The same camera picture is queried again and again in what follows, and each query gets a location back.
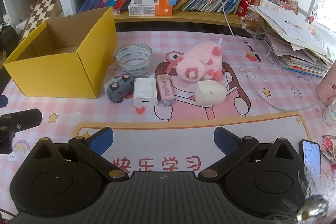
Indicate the pink utility knife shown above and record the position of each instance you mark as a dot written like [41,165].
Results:
[165,89]

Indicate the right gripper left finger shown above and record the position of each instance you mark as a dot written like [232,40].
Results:
[90,150]

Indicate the checkered brown white box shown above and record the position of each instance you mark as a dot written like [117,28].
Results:
[44,10]

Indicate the lower white orange box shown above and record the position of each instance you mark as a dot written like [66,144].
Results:
[150,10]

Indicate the yellow cardboard box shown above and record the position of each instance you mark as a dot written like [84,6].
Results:
[65,57]

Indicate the pink plush pig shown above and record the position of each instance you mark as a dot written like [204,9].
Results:
[202,62]

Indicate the grey toy truck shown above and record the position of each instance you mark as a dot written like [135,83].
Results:
[117,89]

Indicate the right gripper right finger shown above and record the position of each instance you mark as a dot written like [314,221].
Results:
[236,150]

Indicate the clear packing tape roll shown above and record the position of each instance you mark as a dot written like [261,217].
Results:
[135,59]

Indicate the white foam block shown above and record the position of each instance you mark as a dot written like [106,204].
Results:
[209,93]

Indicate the stack of papers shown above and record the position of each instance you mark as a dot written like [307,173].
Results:
[298,46]

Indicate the black smartphone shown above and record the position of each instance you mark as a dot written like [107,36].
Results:
[311,156]

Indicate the white power adapter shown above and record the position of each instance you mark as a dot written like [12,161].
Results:
[145,92]

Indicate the black marker pen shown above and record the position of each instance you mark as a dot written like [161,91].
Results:
[252,50]

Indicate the silver bell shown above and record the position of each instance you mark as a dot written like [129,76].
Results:
[312,209]

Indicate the pink cartoon desk mat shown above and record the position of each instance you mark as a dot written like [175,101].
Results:
[264,101]

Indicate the pink cartoon cup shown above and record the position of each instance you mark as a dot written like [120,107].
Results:
[326,88]

